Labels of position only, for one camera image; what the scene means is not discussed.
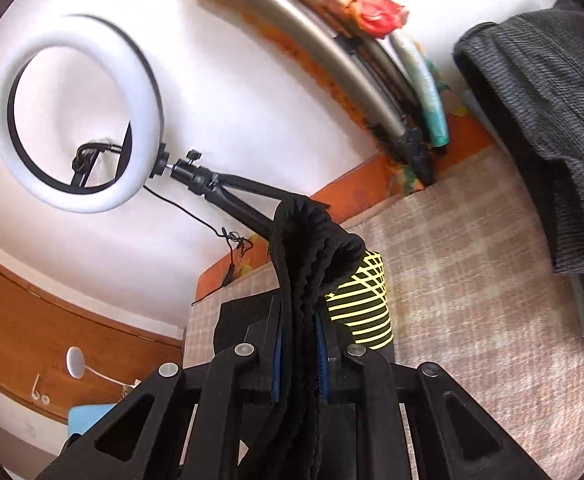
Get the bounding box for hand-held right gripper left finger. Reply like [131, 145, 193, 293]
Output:
[37, 294, 287, 480]

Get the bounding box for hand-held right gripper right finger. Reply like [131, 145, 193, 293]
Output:
[315, 318, 553, 480]

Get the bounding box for black pants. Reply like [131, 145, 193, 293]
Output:
[240, 192, 368, 480]

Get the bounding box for black yellow striped garment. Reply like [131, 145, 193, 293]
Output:
[325, 248, 396, 361]

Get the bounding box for beige checked bed sheet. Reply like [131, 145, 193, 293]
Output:
[182, 147, 584, 480]

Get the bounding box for orange mattress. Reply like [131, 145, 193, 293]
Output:
[194, 112, 499, 302]

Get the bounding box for black tripod stand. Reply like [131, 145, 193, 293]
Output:
[169, 149, 331, 242]

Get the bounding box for light blue box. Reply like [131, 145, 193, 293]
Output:
[66, 402, 124, 442]

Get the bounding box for brown wooden door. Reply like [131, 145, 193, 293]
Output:
[0, 244, 186, 425]

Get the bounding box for black phone clamp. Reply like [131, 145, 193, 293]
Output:
[71, 139, 124, 187]

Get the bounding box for teal rolled mat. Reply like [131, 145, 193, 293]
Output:
[389, 29, 451, 152]

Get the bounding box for silver metal pole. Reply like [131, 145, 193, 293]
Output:
[190, 0, 437, 184]

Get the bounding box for grey knitted cloth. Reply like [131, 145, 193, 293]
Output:
[453, 0, 584, 276]

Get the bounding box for red plastic bag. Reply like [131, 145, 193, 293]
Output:
[359, 0, 409, 40]

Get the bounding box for black power cable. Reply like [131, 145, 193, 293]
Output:
[144, 184, 254, 307]

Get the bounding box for white round wall lamp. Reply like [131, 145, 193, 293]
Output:
[65, 346, 139, 392]

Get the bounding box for white ring light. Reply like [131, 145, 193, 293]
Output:
[0, 14, 166, 214]

